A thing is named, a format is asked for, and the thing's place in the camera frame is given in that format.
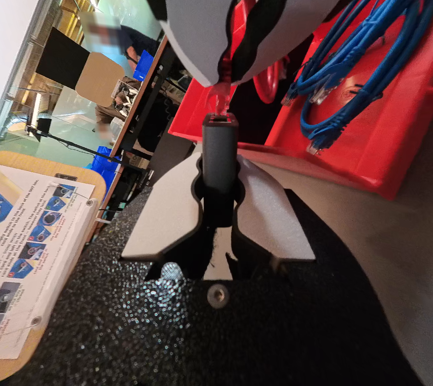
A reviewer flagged wooden sign board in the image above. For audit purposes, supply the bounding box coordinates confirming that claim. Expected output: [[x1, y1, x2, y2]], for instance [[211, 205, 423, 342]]
[[75, 52, 126, 108], [0, 151, 107, 380]]

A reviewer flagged black bin divider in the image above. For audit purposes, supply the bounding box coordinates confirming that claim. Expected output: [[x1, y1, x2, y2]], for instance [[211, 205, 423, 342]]
[[230, 51, 313, 145]]

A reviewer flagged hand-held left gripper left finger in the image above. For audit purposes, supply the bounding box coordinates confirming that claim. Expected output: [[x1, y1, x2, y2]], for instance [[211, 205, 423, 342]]
[[121, 153, 205, 262]]

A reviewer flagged clear gripper display stand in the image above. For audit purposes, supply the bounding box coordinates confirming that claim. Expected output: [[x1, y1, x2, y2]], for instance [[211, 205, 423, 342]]
[[113, 80, 141, 115]]

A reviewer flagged red ethernet cable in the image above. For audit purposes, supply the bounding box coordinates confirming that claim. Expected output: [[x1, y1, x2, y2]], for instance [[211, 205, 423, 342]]
[[208, 0, 291, 117]]

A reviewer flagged black square panel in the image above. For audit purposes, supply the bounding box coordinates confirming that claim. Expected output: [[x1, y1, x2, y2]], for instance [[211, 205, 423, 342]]
[[35, 27, 91, 90]]

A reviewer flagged blue parts bin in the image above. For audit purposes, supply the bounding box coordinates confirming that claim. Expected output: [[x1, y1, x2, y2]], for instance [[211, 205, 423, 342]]
[[97, 145, 120, 164], [84, 160, 117, 180]]

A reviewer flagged black ethernet coupler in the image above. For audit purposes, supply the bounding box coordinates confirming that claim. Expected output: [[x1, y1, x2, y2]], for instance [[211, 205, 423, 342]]
[[202, 114, 240, 228]]

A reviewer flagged black light stand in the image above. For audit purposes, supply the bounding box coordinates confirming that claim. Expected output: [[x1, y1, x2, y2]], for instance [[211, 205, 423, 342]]
[[25, 116, 136, 170]]

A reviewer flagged blue ethernet cable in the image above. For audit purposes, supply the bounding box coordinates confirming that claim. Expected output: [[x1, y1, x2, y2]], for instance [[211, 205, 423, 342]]
[[284, 0, 433, 157]]

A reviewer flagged small blue bin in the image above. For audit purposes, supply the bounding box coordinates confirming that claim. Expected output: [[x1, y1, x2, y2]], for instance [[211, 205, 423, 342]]
[[133, 50, 154, 81]]

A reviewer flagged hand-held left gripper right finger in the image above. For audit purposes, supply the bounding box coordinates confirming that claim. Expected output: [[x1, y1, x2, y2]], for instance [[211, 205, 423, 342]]
[[232, 154, 317, 263]]

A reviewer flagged red storage bin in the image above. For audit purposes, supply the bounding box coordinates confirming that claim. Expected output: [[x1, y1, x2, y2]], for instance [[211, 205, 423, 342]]
[[168, 0, 433, 201]]

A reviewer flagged wooden top table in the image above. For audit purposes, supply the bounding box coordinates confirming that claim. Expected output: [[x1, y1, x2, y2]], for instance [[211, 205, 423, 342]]
[[95, 36, 176, 217]]

